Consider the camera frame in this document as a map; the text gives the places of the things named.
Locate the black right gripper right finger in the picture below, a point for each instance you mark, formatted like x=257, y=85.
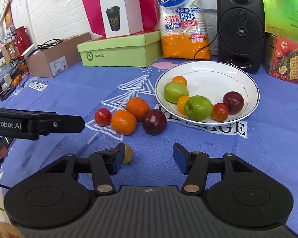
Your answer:
x=197, y=165

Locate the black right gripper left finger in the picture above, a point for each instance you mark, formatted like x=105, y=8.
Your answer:
x=101, y=165

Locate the brown longan fruit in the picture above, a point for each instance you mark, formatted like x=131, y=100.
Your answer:
x=128, y=155

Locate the orange tangerine front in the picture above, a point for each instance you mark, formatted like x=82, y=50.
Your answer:
x=123, y=122

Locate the orange tangerine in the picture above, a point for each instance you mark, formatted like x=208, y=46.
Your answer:
x=123, y=122
x=138, y=107

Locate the red yellow plum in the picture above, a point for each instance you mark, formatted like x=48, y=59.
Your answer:
x=220, y=112

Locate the dark purple plum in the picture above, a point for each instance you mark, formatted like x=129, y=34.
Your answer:
x=155, y=122
x=234, y=102

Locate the yellow kumquat large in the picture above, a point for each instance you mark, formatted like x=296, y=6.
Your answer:
x=181, y=104

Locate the orange tangerine back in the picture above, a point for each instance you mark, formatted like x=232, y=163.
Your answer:
x=138, y=107

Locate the green apple fruit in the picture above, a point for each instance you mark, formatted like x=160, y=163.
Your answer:
x=173, y=91

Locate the small orange kumquat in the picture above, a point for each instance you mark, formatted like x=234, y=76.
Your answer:
x=180, y=80

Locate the small red tomato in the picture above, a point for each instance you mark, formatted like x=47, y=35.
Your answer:
x=103, y=117

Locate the blue patterned tablecloth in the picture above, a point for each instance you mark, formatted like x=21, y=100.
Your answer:
x=267, y=139

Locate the brown cardboard box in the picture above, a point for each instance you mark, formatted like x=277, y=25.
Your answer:
x=55, y=60

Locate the red kettle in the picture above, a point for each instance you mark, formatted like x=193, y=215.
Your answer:
x=21, y=40

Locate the white ceramic plate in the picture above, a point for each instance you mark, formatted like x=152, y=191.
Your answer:
x=212, y=80

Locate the green shoe box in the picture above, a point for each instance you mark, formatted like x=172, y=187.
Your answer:
x=138, y=50

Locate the paper cups package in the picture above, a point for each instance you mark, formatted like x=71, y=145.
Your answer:
x=183, y=32

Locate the black loudspeaker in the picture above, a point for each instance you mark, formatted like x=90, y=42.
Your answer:
x=241, y=33

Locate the red cracker box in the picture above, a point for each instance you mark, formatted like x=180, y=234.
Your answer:
x=280, y=58

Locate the white cup box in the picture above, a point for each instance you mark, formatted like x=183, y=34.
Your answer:
x=121, y=17

